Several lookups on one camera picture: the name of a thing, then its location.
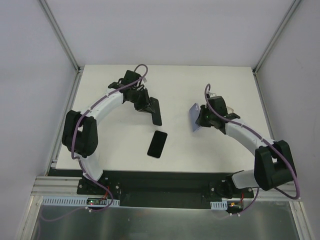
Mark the aluminium frame post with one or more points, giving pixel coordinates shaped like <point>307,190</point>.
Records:
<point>59,34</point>
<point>277,34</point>

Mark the left aluminium frame post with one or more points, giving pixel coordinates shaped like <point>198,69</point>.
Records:
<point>59,34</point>

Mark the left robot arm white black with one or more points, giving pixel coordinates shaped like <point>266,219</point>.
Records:
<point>80,132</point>

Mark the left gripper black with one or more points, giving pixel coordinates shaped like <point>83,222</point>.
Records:
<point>145,105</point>

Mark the beige translucent phone case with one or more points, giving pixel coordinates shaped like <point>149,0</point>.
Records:
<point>229,110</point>

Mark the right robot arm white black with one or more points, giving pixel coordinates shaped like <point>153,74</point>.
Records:
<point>273,160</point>

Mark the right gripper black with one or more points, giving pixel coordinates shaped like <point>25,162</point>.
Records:
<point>200,118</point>

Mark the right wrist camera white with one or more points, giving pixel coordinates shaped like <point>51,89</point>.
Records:
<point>212,95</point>

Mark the right aluminium frame post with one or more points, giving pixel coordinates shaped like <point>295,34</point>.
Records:
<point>277,34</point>

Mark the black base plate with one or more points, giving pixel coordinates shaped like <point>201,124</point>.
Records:
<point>182,190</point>

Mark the white cable duct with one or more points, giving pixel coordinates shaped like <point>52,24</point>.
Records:
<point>219,205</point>
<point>67,201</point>

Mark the right white cable duct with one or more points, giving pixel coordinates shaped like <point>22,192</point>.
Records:
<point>219,205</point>

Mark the left white cable duct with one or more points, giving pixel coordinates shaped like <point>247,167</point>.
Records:
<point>67,201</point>

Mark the aluminium rail front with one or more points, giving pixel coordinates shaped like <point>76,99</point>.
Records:
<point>67,186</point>

